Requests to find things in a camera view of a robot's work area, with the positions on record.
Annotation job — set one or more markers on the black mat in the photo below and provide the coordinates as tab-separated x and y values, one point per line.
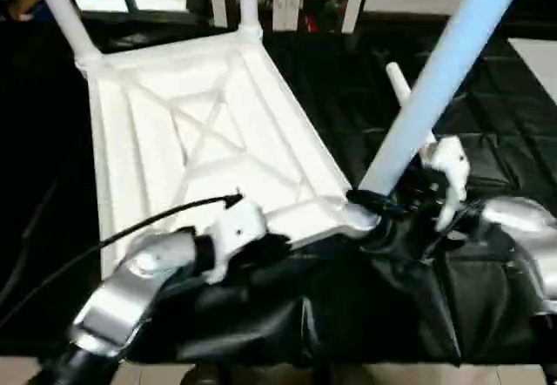
392	315

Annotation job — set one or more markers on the small brown cardboard box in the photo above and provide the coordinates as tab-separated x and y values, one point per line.
22	2

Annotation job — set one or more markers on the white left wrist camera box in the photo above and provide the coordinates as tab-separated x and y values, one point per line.
235	228

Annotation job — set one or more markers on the white plastic table top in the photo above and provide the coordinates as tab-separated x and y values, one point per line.
200	132

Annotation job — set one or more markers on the grey left robot foot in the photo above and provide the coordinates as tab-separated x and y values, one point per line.
204	376

